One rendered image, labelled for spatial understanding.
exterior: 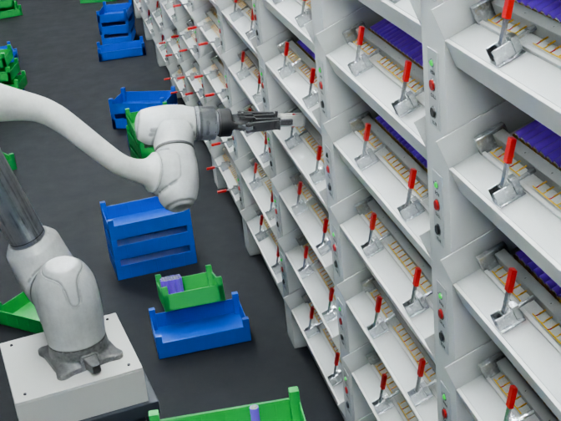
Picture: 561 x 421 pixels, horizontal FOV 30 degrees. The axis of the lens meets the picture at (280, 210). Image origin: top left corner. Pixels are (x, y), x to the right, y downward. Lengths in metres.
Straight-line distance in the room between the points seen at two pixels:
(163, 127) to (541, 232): 1.50
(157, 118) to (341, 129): 0.60
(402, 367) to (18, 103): 1.10
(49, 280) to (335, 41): 0.98
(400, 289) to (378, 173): 0.23
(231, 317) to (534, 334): 2.10
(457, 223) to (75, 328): 1.35
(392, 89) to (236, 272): 1.99
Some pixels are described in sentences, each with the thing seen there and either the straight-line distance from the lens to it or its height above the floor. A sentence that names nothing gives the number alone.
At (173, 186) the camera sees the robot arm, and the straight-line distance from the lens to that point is 2.62.
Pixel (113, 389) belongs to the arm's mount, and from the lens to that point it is 2.76.
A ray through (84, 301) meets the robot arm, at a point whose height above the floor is 0.49.
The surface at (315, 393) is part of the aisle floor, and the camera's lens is 3.10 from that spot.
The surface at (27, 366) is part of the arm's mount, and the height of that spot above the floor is 0.30.
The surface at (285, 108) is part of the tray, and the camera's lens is 2.99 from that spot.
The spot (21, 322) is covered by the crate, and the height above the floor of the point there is 0.03.
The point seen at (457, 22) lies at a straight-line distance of 1.53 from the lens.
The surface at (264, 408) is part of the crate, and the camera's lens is 2.14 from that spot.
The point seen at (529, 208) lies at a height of 1.14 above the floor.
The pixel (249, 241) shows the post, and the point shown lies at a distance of 3.90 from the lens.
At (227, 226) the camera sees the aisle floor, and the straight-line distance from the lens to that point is 4.18.
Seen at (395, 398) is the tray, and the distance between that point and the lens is 2.42.
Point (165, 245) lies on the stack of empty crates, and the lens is 3.87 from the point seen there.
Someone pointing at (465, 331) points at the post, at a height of 0.84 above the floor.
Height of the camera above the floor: 1.73
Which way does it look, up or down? 24 degrees down
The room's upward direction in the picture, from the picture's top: 6 degrees counter-clockwise
